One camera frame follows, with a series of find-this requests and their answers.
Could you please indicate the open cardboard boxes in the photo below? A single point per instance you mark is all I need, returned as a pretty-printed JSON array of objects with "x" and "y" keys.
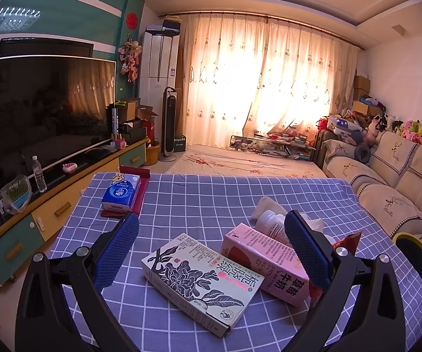
[{"x": 134, "y": 117}]

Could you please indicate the white paper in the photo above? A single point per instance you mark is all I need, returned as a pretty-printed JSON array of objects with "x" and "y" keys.
[{"x": 313, "y": 223}]

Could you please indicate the stack of cardboard boxes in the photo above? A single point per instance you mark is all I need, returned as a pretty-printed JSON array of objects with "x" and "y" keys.
[{"x": 363, "y": 88}]

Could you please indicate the pink milk carton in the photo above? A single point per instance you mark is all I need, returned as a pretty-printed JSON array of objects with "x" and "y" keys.
[{"x": 269, "y": 264}]

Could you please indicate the small black box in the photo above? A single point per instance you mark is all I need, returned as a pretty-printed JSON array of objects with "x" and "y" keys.
[{"x": 180, "y": 143}]

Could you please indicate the low glass table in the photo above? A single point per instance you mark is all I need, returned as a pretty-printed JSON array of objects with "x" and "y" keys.
[{"x": 273, "y": 145}]

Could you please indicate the small black television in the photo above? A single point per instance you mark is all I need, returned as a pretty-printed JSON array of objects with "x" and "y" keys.
[{"x": 46, "y": 47}]

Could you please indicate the black tower fan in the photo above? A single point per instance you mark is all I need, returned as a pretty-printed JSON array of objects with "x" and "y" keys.
[{"x": 168, "y": 124}]

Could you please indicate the red snack bag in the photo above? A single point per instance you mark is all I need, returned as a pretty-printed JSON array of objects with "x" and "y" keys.
[{"x": 346, "y": 242}]

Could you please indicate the large curved television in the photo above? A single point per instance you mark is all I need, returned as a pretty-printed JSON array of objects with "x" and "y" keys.
[{"x": 42, "y": 117}]

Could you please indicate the yellow and teal cabinet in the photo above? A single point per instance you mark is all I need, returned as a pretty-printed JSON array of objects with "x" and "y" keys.
[{"x": 60, "y": 209}]

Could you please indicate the green flower print carton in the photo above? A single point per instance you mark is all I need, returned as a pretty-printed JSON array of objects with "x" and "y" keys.
[{"x": 196, "y": 282}]

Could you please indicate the yellow bucket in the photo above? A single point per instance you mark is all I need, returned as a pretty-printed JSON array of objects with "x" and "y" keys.
[{"x": 152, "y": 156}]

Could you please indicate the yellow rimmed black bin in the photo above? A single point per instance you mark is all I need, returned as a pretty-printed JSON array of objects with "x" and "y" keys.
[{"x": 414, "y": 258}]

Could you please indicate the hanging flower decoration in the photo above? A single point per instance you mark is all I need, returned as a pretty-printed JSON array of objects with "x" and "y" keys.
[{"x": 130, "y": 58}]

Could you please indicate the clear water bottle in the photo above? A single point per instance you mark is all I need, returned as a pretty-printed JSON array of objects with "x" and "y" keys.
[{"x": 39, "y": 176}]

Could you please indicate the beige sofa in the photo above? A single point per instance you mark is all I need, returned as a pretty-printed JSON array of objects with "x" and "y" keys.
[{"x": 390, "y": 190}]

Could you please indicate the floral floor mat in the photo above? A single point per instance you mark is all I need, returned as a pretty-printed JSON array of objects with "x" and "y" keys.
[{"x": 240, "y": 163}]

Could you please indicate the blue tissue pack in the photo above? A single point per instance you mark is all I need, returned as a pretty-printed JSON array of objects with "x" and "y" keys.
[{"x": 121, "y": 192}]

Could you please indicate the black tube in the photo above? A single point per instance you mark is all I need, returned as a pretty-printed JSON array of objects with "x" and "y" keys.
[{"x": 112, "y": 123}]

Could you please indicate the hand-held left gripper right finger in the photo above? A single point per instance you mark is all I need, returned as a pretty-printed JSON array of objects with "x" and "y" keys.
[{"x": 306, "y": 249}]

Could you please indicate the pile of bags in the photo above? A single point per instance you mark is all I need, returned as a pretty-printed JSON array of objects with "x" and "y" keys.
[{"x": 339, "y": 124}]

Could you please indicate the red round wall decoration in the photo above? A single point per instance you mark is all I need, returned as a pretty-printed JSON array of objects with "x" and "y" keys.
[{"x": 132, "y": 20}]

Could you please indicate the clear plastic bag with greens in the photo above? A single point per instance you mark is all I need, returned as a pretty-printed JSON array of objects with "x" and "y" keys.
[{"x": 16, "y": 194}]

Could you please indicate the sheer embroidered curtain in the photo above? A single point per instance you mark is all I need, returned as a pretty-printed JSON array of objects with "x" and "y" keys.
[{"x": 269, "y": 80}]

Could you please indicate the wooden curtain rod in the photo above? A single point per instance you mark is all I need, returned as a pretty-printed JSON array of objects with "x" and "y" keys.
[{"x": 269, "y": 20}]

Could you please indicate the white standing air conditioner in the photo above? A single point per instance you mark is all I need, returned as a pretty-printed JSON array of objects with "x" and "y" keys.
[{"x": 159, "y": 55}]

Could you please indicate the blue checked tablecloth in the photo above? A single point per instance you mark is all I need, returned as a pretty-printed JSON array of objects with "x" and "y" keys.
[{"x": 196, "y": 205}]

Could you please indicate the beige foam sleeve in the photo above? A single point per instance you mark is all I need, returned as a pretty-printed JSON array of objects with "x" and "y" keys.
[{"x": 267, "y": 207}]

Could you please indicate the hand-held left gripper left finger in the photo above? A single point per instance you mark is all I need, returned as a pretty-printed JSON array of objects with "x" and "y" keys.
[{"x": 117, "y": 253}]

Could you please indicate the pile of plush toys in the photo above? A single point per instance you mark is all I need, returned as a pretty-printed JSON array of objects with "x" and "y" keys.
[{"x": 412, "y": 130}]

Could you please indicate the small pink object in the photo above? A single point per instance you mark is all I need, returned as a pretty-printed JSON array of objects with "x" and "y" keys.
[{"x": 69, "y": 168}]

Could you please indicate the white medicine bottle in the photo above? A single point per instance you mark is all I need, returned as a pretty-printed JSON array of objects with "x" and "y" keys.
[{"x": 271, "y": 225}]

